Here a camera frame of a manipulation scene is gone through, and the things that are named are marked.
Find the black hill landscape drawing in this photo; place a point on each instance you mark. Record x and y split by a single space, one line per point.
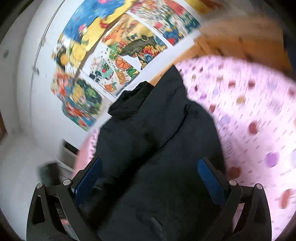
129 37

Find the blue sea yellow beach painting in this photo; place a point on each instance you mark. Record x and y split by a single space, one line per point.
84 29

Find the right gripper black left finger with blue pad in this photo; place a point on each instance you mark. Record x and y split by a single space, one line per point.
54 211

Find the blond anime character drawing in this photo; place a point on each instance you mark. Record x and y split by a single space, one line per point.
81 103

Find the wooden bed frame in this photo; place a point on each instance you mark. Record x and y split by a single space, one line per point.
254 38

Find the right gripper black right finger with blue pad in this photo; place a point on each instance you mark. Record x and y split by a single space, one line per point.
245 212

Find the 2024 dragon drawing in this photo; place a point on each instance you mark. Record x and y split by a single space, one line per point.
169 18

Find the grey wall panel box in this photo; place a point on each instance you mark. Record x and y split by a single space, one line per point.
68 154

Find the large black coat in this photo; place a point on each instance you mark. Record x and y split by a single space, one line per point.
150 188

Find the orange fruit teapot drawing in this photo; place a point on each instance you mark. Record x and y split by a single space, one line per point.
109 69

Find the pink patterned bed quilt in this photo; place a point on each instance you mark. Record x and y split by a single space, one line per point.
253 109

